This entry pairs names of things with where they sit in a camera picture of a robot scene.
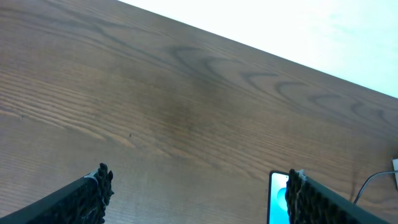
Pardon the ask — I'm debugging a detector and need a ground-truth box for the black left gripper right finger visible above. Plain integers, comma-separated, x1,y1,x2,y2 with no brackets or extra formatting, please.
285,169,386,224

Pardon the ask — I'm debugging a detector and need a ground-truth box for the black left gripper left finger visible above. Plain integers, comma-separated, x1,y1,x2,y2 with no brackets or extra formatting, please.
1,163,114,224

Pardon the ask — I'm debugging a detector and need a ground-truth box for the black USB charging cable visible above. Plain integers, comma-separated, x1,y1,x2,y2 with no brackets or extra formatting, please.
353,170,398,205

